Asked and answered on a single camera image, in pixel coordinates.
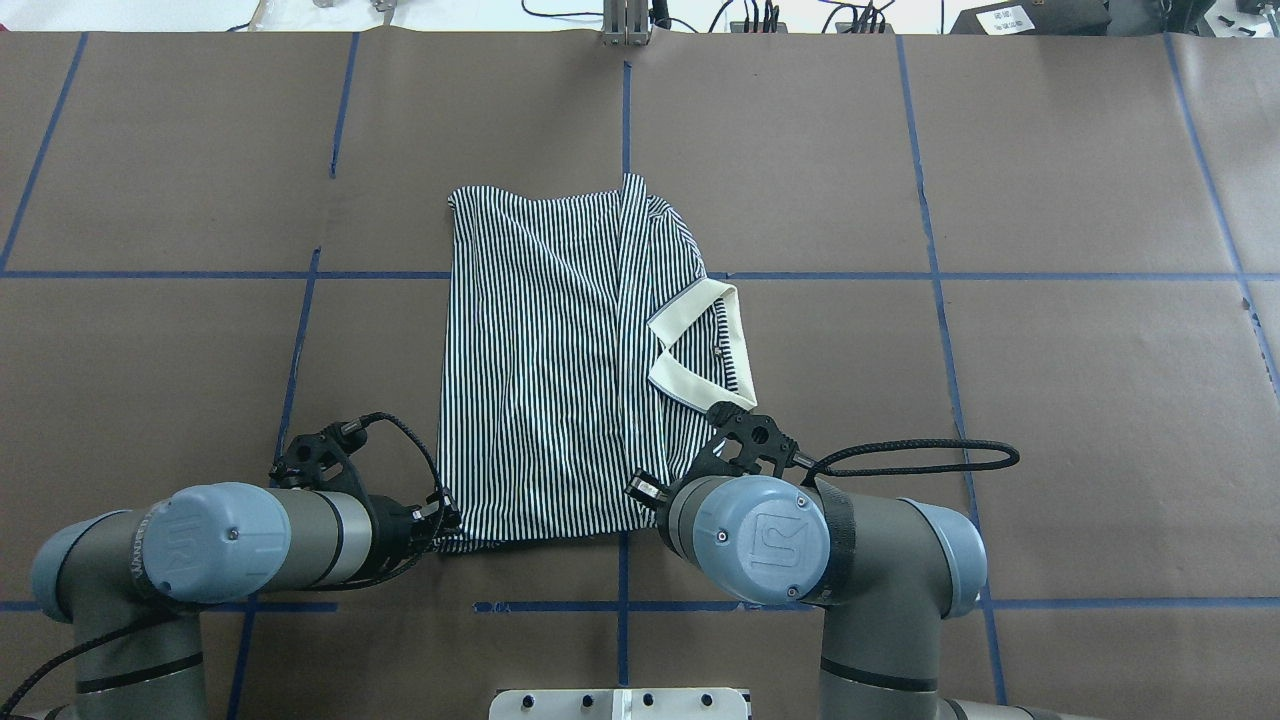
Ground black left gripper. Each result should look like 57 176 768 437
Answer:
366 495 462 584

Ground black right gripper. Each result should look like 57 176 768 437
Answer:
623 470 675 521

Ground blue white striped polo shirt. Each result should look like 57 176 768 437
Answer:
438 174 758 553

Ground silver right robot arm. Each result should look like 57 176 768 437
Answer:
625 471 1055 719

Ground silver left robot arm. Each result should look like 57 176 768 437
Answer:
3 482 461 719

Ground black box with label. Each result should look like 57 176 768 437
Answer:
947 1 1112 37

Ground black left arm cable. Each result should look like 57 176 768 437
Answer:
0 413 447 714

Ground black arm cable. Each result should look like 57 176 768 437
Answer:
0 413 447 714
796 438 1021 487

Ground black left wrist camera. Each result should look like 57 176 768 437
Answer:
268 420 369 496

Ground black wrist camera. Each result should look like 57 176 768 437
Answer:
681 401 799 480
268 420 369 496

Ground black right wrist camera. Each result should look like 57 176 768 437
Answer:
681 401 799 480

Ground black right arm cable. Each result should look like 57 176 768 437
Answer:
796 438 1021 487

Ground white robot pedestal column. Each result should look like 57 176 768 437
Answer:
488 687 753 719

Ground aluminium frame post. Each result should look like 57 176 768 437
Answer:
600 0 652 47

